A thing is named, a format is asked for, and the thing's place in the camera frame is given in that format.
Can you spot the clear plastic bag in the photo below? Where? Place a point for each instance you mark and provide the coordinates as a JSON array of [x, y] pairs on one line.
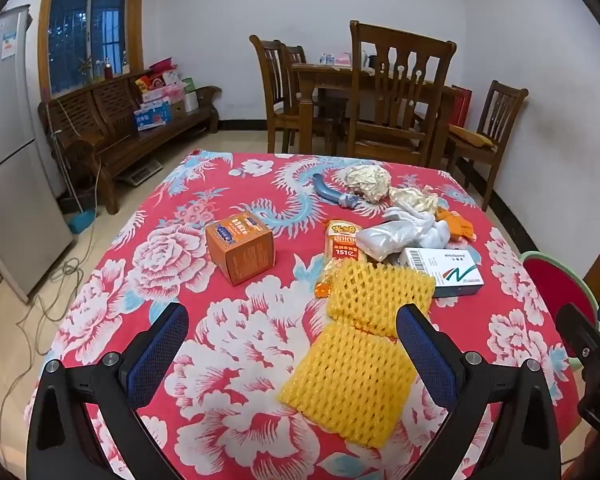
[[385, 240]]

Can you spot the tall wooden dining chair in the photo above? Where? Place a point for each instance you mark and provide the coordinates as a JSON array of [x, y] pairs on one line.
[[400, 110]]

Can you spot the orange cardboard box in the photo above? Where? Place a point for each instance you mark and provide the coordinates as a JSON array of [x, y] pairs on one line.
[[240, 250]]

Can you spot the yellow foam fruit net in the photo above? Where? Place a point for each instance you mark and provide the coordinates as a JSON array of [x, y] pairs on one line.
[[375, 295], [345, 385]]

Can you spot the wooden dining table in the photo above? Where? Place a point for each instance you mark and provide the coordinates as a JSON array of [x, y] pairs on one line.
[[330, 77]]

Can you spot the white medicine box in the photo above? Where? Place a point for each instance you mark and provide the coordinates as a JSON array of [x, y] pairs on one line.
[[445, 270]]

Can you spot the blue dustpan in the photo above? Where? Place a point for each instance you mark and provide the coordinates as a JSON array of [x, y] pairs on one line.
[[80, 221]]

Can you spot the wooden bench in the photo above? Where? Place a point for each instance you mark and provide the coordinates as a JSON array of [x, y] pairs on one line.
[[105, 125]]

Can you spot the wooden framed window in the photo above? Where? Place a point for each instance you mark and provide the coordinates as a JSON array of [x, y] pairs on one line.
[[87, 15]]

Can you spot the red paper bag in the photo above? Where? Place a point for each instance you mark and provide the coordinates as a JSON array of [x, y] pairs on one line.
[[461, 105]]

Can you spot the yellow-brown seat cushion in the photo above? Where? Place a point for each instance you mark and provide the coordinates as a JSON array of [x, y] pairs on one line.
[[472, 137]]

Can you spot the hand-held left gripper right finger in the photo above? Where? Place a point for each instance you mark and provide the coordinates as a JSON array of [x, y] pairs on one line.
[[425, 355]]

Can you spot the orange snack packet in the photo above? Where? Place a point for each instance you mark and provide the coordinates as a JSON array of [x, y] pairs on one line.
[[340, 255]]

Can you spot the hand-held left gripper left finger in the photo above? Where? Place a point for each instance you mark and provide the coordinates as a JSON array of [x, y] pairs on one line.
[[160, 350]]

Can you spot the red floral tablecloth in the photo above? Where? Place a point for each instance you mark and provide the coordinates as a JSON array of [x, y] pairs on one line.
[[230, 340]]

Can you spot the paper ball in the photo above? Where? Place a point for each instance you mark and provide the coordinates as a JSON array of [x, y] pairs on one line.
[[412, 199], [365, 182]]

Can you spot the silver refrigerator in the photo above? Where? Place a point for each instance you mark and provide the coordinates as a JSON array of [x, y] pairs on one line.
[[15, 160]]

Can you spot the red basin with green rim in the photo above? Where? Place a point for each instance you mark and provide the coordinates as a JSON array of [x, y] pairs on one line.
[[555, 280]]

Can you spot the pile of colourful boxes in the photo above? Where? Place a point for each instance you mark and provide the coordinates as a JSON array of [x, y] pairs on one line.
[[155, 105]]

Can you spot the white plastic bag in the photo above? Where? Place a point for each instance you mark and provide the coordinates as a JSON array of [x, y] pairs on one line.
[[430, 230]]

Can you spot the wooden chair with cushion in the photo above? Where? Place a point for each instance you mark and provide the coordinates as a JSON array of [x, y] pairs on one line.
[[505, 110]]

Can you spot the orange cloth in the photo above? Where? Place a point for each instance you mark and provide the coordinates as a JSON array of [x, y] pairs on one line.
[[455, 225]]

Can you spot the floor scale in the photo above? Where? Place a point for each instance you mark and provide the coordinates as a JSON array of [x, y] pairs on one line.
[[140, 172]]

